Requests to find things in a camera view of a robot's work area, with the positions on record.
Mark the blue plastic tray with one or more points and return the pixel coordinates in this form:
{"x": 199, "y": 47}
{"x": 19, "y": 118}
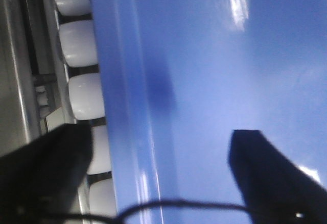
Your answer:
{"x": 179, "y": 76}

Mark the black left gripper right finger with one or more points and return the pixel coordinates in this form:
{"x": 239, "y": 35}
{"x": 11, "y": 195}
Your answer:
{"x": 271, "y": 185}

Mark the grey metal conveyor rail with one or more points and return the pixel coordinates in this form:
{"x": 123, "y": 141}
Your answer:
{"x": 34, "y": 75}

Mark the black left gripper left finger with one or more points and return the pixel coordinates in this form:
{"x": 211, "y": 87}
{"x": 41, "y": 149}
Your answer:
{"x": 39, "y": 181}

